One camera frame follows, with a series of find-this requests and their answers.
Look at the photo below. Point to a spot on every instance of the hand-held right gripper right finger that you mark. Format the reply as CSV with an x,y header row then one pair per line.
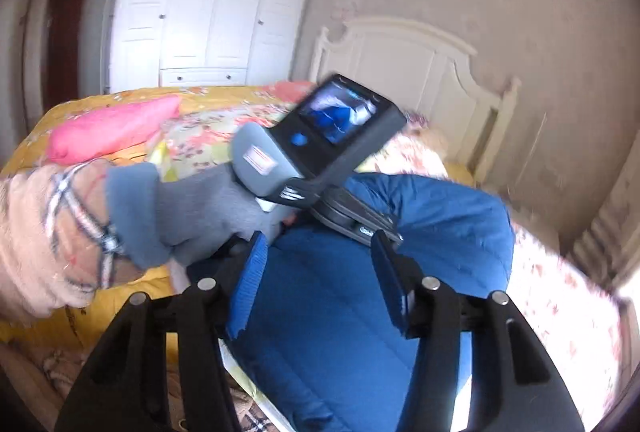
x,y
390,282

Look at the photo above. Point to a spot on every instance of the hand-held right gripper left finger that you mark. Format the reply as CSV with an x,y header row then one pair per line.
x,y
247,287

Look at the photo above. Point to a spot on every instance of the blue padded jacket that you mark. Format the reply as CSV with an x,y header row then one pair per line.
x,y
320,302

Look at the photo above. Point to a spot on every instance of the person's left forearm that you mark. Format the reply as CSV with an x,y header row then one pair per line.
x,y
35,237

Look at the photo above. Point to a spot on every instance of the person's left hand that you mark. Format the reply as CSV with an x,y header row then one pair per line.
x,y
210,207

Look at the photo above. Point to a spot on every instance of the white bed headboard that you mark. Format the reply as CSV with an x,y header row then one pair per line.
x,y
400,57

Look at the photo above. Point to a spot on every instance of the plaid cloth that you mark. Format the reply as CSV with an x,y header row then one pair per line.
x,y
260,419

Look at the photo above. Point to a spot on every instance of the white wardrobe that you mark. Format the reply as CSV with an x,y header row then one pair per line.
x,y
210,12

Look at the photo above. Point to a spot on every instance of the floral quilt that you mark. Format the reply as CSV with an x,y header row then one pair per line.
x,y
550,302

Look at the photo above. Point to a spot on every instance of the pink pillow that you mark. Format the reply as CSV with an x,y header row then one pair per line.
x,y
110,129

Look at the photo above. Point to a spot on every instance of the beige fuzzy cloth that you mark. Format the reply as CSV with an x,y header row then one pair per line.
x,y
45,367

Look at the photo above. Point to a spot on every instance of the yellow bedsheet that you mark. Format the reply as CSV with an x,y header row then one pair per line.
x,y
75,108

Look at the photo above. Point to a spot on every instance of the dark brown door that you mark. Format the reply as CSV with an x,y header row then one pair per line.
x,y
60,27

